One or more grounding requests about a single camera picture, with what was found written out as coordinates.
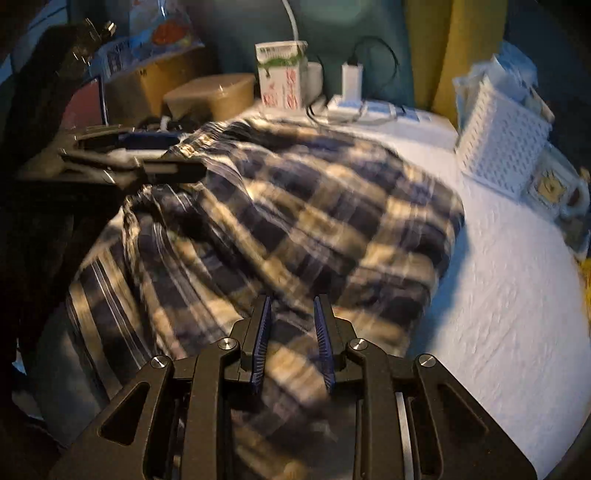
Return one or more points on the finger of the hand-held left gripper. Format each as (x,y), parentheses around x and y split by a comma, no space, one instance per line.
(147,139)
(175,170)

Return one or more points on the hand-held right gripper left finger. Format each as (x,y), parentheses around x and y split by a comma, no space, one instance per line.
(258,350)

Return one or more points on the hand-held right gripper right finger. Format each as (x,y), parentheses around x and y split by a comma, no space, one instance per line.
(325,350)

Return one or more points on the plaid flannel shirt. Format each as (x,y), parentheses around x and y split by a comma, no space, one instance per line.
(300,207)

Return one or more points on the cardboard box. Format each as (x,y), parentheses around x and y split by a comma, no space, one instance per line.
(147,87)

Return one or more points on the round tan container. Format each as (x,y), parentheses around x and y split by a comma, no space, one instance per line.
(212,94)

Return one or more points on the colourful snack bag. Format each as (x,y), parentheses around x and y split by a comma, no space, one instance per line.
(157,32)

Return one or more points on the green and white carton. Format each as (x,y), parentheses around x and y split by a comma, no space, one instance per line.
(281,76)

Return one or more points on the white desk lamp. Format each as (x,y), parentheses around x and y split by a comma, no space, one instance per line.
(292,21)

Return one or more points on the white charger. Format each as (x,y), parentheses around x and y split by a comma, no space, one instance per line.
(352,81)

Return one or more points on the white power strip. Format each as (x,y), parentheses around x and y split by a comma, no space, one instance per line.
(364,110)

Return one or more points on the white bear mug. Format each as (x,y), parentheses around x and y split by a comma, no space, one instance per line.
(549,189)

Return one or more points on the white plastic basket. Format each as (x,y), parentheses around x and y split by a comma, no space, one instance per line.
(503,138)

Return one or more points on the yellow curtain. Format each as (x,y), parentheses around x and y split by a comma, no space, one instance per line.
(457,50)

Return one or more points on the white tissue in basket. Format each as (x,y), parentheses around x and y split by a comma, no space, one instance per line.
(508,64)

